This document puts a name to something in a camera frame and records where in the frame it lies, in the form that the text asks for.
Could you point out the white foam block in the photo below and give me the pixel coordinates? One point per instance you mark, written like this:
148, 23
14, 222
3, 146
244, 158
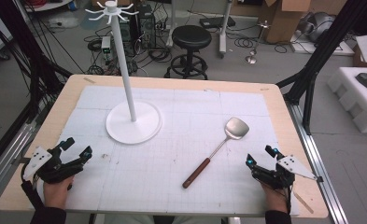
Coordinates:
355, 99

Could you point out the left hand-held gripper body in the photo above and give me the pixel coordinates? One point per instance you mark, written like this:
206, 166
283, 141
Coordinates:
55, 169

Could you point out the black round stool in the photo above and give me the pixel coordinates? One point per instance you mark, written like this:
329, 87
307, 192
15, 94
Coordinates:
191, 37

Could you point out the white stand leg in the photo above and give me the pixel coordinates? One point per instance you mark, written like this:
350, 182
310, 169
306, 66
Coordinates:
224, 28

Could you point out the cardboard box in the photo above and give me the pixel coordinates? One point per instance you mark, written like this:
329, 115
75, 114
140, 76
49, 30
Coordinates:
285, 21

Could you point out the person's right hand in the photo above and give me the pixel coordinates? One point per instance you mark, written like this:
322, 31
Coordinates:
276, 200

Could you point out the grey headset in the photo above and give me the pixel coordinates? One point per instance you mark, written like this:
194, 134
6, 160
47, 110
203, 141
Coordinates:
319, 26

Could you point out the thin wooden stick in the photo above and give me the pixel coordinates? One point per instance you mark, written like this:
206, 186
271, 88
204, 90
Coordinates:
303, 202

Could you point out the black computer tower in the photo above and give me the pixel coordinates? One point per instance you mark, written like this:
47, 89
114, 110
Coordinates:
146, 28

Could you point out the flat black box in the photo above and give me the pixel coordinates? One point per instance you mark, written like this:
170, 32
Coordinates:
217, 22

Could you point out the small silver metal stand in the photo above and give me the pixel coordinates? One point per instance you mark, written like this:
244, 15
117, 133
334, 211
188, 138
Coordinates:
255, 46

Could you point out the person's left hand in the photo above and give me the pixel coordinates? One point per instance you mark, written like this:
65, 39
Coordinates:
56, 194

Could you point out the white grid mat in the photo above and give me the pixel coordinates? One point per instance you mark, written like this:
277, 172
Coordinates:
178, 174

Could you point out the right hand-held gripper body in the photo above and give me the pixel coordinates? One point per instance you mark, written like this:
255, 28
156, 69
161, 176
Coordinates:
274, 177

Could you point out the white pole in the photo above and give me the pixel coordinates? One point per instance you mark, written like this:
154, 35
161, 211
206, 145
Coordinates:
172, 21

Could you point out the white hook rack stand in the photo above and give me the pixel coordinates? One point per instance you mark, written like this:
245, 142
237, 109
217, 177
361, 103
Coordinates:
134, 126

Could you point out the small white device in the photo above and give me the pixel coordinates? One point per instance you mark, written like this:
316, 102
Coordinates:
106, 46

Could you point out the aluminium rail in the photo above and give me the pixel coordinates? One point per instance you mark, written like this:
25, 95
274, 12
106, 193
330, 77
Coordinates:
318, 161
7, 161

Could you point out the white round table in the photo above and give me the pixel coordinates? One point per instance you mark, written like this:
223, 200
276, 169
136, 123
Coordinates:
47, 4

